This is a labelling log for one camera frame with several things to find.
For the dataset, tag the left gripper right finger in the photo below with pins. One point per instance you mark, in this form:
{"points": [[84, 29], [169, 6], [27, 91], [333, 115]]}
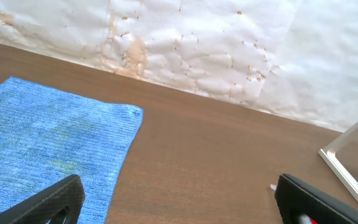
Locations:
{"points": [[309, 199]]}

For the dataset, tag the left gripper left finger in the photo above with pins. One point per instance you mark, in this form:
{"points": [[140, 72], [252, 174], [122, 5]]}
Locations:
{"points": [[51, 200]]}

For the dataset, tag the blue cloth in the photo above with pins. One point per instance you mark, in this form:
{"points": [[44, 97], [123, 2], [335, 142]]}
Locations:
{"points": [[42, 130]]}

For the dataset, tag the white and blue stand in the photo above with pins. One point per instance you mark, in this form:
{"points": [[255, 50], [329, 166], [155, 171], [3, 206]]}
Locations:
{"points": [[357, 130]]}

